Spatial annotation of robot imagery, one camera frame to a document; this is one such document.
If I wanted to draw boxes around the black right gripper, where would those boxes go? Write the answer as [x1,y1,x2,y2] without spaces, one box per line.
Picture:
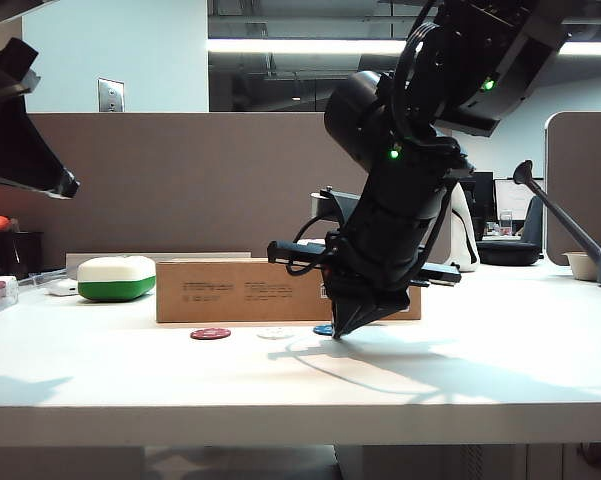
[267,230,462,340]

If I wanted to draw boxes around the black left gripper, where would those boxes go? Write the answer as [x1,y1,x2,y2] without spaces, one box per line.
[0,37,80,200]

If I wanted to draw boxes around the brown cardboard box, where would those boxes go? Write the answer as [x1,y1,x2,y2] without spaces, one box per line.
[155,257,423,324]

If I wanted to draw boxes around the clear acrylic chip tray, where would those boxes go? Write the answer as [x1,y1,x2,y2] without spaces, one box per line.
[0,275,20,319]

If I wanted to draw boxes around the red poker chip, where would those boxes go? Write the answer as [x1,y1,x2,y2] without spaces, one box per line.
[189,327,233,342]

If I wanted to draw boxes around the black mesh pen holder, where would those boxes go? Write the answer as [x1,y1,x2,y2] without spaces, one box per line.
[0,230,45,280]

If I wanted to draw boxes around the white and black plush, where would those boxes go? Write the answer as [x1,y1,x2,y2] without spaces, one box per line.
[449,182,481,274]

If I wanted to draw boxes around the clear acrylic case lid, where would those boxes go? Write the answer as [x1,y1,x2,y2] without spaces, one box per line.
[18,268,69,287]

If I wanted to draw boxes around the black round cushion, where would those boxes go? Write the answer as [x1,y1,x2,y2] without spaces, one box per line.
[477,241,541,267]

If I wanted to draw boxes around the green and white container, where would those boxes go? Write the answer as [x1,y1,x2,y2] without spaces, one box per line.
[76,255,157,303]

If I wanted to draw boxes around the black monitor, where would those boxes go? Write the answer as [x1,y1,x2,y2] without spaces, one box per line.
[467,171,496,236]

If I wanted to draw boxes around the wide brown desk partition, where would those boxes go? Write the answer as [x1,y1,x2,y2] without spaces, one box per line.
[0,112,454,274]

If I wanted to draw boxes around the monitor with white screen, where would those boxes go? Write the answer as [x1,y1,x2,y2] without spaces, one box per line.
[494,178,545,221]

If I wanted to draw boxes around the blue-grey office chair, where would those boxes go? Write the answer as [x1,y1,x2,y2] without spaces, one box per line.
[522,195,545,246]

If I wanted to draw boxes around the grey watering can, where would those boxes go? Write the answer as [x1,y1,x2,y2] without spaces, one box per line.
[512,159,601,291]

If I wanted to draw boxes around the cream paper bowl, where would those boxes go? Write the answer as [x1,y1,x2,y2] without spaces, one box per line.
[562,250,601,281]

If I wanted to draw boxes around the narrow brown desk partition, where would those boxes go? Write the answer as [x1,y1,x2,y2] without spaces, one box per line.
[544,110,601,266]

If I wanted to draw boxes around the long ceiling light strip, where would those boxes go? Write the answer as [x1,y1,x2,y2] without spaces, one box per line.
[207,38,601,57]

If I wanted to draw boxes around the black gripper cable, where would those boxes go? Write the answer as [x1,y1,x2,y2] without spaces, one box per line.
[283,192,346,277]

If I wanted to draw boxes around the metal wall plate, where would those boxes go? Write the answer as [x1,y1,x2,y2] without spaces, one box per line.
[97,77,126,114]

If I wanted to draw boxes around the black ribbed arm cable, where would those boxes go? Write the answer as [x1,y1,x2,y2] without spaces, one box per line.
[393,0,439,149]

